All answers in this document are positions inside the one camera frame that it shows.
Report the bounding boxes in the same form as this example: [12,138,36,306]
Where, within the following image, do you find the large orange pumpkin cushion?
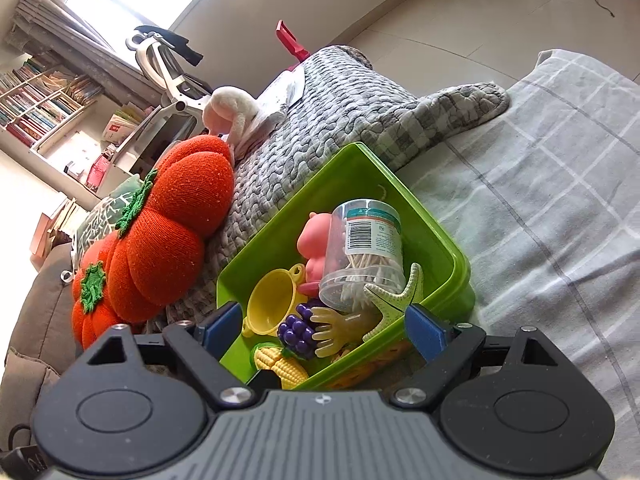
[106,134,234,324]

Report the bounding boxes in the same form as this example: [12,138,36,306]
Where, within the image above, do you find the grey checked quilted blanket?
[145,46,510,333]

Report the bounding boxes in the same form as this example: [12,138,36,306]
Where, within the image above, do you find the papers on bed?
[257,65,306,120]

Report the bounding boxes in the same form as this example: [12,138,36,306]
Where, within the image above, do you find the brown sofa cushion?
[0,244,81,451]

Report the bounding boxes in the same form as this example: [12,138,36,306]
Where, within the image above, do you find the green starfish toy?
[362,262,425,342]

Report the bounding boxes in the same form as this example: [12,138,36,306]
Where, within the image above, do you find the white office chair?
[113,25,213,177]

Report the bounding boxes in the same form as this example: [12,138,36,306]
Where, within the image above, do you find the tan rubber hand toy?
[310,307,382,359]

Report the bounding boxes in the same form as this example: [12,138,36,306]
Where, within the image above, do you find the pink pig toy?
[296,212,332,298]

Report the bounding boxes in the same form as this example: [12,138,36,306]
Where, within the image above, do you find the white plush rabbit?
[203,86,259,151]

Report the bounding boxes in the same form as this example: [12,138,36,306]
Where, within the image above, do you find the yellow toy corn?
[252,342,309,390]

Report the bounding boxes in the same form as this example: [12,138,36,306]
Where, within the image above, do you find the red plastic stool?
[276,20,311,72]

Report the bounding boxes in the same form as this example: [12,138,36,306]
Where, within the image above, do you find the wooden bookshelf with books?
[0,53,104,148]

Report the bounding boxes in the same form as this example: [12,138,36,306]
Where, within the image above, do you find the yellow toy pot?
[241,263,307,338]

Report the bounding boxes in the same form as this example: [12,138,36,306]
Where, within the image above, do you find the purple toy grapes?
[277,304,317,360]

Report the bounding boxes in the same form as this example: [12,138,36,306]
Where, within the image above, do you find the green patterned pillow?
[70,174,142,268]

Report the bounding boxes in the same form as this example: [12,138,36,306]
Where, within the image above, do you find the green plastic storage box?
[216,143,475,391]

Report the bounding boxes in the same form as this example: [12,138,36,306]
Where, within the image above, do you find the small orange pumpkin cushion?
[72,231,122,350]

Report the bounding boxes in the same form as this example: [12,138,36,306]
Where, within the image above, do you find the grey curtain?
[6,0,162,108]

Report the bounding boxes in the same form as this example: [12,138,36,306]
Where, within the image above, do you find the clear cotton swab jar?
[319,198,406,313]

